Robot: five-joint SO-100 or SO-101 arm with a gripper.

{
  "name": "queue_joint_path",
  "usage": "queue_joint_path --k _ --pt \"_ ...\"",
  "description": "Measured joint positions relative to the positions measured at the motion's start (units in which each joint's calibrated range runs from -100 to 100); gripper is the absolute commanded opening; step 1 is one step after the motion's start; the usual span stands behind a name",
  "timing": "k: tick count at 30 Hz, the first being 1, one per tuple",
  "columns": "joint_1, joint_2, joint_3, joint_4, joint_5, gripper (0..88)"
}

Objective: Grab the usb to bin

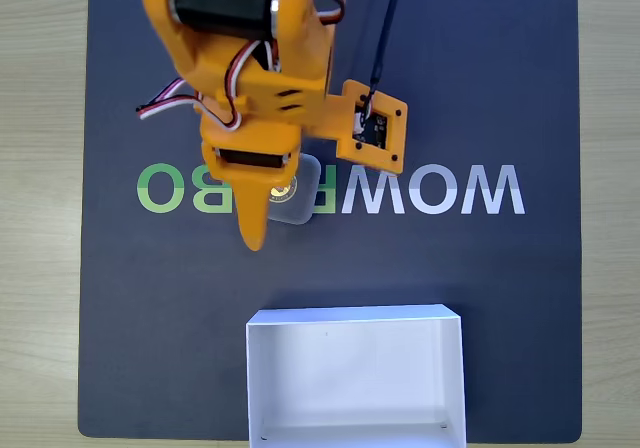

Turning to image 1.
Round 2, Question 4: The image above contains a grey square case gold emblem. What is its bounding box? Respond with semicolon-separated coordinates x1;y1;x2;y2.
267;153;322;227

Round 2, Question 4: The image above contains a white cardboard box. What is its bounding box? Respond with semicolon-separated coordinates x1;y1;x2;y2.
244;303;467;448

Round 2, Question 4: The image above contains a dark mat WOWROBO print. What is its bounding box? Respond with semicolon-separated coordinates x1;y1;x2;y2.
77;0;584;442

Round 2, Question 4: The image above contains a red white black servo wire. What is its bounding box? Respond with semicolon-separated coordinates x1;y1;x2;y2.
304;0;347;32
135;37;281;132

